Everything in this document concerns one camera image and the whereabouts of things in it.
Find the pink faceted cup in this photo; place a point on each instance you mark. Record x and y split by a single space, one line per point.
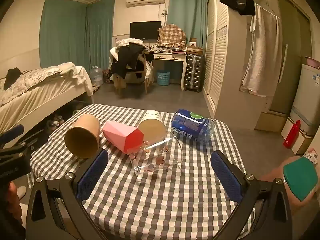
120 135

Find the blue plastic bottle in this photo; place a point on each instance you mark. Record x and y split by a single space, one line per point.
190 127

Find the wooden chair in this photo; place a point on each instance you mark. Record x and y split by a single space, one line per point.
147 77

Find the blue plastic basket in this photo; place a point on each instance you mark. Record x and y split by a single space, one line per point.
163 78

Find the white printed bag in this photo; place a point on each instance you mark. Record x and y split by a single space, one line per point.
312 155

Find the dark ribbed suitcase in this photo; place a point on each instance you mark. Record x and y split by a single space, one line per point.
193 72

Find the black cloth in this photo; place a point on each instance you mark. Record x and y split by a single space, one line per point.
12 76

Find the person's left forearm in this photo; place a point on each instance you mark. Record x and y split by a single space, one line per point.
13 205

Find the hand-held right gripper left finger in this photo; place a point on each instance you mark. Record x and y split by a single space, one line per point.
92 172

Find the black monitor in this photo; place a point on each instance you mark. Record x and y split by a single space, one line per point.
145 30

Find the brown paper cup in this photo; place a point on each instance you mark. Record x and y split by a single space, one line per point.
82 140

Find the cardboard box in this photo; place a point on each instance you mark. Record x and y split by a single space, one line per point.
195 48

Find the grey white checked tablecloth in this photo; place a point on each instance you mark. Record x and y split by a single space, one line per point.
155 205

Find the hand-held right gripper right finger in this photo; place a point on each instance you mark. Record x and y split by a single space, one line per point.
226 177

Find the teal curtain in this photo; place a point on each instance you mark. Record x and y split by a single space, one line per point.
62 32
100 35
187 7

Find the bed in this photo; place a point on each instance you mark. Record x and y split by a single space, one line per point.
32 97

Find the large water jug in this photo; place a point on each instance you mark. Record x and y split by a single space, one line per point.
96 76

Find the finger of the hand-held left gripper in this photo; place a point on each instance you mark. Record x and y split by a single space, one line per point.
12 131
30 140

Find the black hanging garment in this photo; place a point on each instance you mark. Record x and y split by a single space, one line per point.
237 1

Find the shoes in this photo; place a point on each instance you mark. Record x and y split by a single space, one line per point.
53 122

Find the white slipper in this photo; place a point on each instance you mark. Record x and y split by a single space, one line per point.
21 191

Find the floral patterned duvet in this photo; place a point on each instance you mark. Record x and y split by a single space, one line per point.
30 77

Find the white louvred wardrobe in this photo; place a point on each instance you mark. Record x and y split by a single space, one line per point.
222 62

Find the clear glass cup heart print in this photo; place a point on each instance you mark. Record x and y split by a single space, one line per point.
156 157

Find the white desk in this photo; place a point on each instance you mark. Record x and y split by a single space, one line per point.
172 57

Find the glass door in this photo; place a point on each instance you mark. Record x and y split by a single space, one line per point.
292 42

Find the pink basin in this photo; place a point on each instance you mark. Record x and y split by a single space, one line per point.
312 62

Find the teal flat rounded object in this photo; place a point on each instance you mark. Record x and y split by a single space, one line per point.
297 177

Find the white printed paper cup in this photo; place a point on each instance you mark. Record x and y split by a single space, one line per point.
151 130

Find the red bottle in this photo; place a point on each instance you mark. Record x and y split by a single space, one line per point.
292 135

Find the person's leg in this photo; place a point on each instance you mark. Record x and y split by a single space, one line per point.
275 172

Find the white hanging towel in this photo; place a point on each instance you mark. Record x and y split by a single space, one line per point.
262 50

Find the cream clothes pile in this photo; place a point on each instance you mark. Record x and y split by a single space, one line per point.
130 42

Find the white fridge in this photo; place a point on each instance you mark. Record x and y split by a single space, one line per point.
306 100

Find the plaid cloth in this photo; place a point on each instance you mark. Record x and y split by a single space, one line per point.
172 35

